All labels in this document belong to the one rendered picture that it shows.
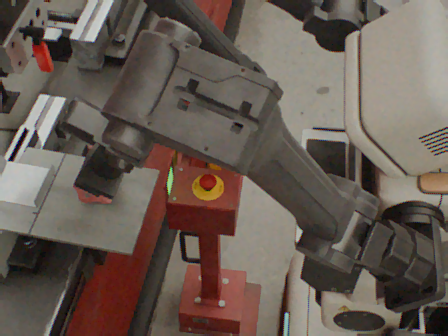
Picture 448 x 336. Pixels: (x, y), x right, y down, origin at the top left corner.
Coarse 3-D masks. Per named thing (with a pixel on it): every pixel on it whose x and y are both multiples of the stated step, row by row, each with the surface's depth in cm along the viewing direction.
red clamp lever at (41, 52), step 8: (24, 32) 101; (32, 32) 100; (40, 32) 100; (40, 40) 103; (40, 48) 103; (40, 56) 104; (48, 56) 105; (40, 64) 106; (48, 64) 106; (48, 72) 108
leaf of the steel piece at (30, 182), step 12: (12, 168) 114; (24, 168) 114; (36, 168) 114; (0, 180) 113; (12, 180) 113; (24, 180) 113; (36, 180) 113; (48, 180) 112; (0, 192) 111; (12, 192) 111; (24, 192) 111; (36, 192) 111; (24, 204) 110; (36, 204) 109
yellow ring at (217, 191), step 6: (198, 180) 140; (192, 186) 139; (198, 186) 139; (216, 186) 139; (222, 186) 139; (198, 192) 138; (204, 192) 138; (210, 192) 138; (216, 192) 138; (222, 192) 138; (204, 198) 137; (210, 198) 137; (216, 198) 137
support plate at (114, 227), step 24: (48, 168) 115; (72, 168) 115; (144, 168) 115; (72, 192) 112; (120, 192) 112; (144, 192) 112; (0, 216) 109; (24, 216) 109; (48, 216) 109; (72, 216) 109; (96, 216) 109; (120, 216) 109; (144, 216) 109; (72, 240) 106; (96, 240) 106; (120, 240) 106
